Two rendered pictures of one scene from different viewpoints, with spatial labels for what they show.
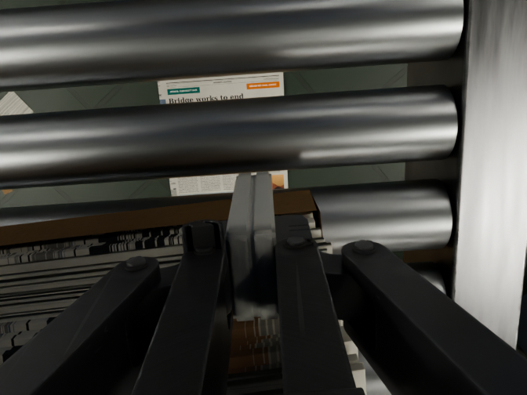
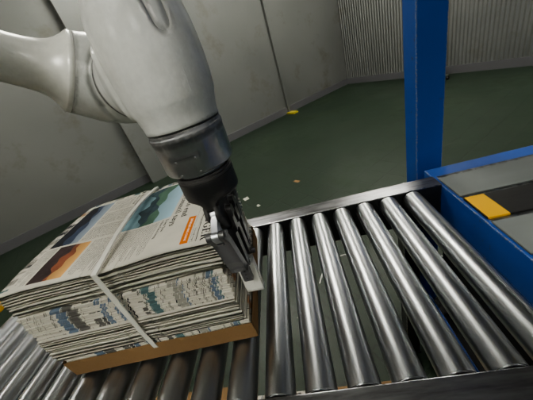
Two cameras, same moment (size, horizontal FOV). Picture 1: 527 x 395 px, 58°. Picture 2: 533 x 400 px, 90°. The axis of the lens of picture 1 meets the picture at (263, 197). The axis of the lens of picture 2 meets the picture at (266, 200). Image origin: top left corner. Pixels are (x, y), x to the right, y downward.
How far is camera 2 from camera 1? 0.35 m
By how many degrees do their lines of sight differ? 59
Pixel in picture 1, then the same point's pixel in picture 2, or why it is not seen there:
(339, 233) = (240, 351)
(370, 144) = (272, 359)
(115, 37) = (305, 282)
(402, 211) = (245, 377)
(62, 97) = not seen: hidden behind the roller
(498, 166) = not seen: outside the picture
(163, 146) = (275, 294)
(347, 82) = not seen: outside the picture
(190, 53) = (302, 300)
